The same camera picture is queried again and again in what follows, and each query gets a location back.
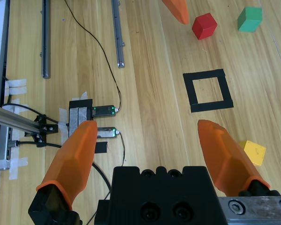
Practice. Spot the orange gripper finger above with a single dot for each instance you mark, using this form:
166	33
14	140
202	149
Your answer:
176	9
224	159
70	164

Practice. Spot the yellow wooden cube block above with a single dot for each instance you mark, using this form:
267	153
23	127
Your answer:
255	152

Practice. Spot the red wooden cube block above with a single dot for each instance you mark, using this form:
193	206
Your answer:
204	27

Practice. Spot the green wooden cube block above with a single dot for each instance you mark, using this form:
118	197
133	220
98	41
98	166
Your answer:
249	20

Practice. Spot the small black tape patch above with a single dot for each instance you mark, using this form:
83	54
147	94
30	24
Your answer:
101	147

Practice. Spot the white masking tape strip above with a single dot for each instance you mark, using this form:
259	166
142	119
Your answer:
14	164
16	83
82	114
80	96
17	90
73	122
63	117

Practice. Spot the black usb dongle green leds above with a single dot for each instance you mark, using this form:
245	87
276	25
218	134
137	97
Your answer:
106	132
103	111

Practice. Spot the black tape square outline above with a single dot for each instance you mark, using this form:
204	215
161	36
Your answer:
210	106

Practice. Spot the black usb hub box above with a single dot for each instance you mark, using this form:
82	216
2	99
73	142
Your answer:
80	103

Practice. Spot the grey multi-port usb hub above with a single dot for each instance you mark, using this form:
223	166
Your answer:
4	150

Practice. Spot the silver aluminium extrusion beam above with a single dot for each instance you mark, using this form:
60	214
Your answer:
14	118

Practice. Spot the black corner bracket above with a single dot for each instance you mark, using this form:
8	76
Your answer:
46	128

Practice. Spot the grey aluminium rail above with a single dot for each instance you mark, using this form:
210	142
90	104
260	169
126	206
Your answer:
46	47
119	35

